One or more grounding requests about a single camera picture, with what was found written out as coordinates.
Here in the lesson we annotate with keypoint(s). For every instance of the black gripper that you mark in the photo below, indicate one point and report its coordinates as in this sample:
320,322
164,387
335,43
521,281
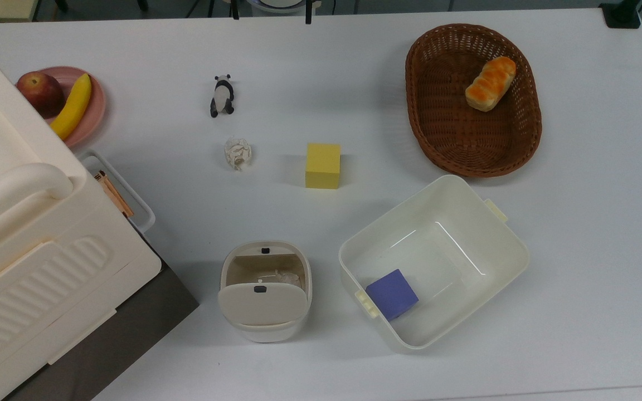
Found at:
276,5

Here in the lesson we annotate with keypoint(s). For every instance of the white paper ball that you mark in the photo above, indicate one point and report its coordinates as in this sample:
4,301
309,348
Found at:
238,153

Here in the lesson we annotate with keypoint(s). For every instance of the cream lidded trash can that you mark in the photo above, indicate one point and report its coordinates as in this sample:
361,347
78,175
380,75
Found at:
262,306

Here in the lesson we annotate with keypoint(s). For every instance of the black white panda figurine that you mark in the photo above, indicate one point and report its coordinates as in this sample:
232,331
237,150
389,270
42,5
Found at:
222,96

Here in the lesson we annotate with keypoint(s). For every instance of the black chair leg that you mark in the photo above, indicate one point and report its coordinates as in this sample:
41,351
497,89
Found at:
62,5
142,4

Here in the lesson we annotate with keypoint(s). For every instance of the yellow cube block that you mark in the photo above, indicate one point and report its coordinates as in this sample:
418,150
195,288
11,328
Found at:
322,166

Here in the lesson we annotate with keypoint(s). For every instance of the pink plate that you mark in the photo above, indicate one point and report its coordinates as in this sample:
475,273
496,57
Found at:
93,108

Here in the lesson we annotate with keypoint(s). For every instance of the brown wicker basket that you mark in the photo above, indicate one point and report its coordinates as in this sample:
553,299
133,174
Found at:
455,133

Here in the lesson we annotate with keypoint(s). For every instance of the yellow banana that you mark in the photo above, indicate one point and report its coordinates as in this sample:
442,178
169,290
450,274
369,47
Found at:
73,106

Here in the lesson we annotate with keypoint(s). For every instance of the orange glazed bread loaf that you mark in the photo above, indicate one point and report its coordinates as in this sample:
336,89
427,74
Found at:
490,82

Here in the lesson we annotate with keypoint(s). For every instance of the orange brown stick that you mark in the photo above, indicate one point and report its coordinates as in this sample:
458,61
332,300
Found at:
113,194

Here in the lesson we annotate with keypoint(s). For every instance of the red apple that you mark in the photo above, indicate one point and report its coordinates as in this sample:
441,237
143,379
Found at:
40,92

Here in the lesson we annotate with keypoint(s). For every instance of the crumpled paper scrap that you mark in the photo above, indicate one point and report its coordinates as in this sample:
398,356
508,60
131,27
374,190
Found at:
288,277

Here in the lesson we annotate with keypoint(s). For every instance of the purple cube block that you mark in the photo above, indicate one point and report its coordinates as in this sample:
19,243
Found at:
392,294

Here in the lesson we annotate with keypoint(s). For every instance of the white plastic bin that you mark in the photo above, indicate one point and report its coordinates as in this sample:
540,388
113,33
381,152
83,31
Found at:
466,312

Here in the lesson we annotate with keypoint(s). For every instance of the black camera stand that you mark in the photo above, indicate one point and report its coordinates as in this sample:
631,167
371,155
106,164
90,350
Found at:
621,14

